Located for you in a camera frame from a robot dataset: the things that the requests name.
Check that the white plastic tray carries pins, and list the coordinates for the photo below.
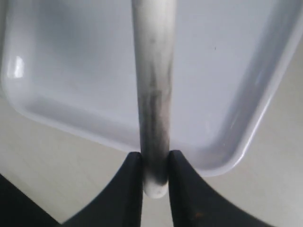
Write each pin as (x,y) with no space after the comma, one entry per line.
(70,64)

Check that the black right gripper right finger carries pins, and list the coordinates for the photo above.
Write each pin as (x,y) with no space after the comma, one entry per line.
(196,204)

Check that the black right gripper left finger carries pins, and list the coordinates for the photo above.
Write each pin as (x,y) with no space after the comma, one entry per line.
(120,202)

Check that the white wooden drumstick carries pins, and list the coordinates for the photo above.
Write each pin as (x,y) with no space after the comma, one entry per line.
(154,23)

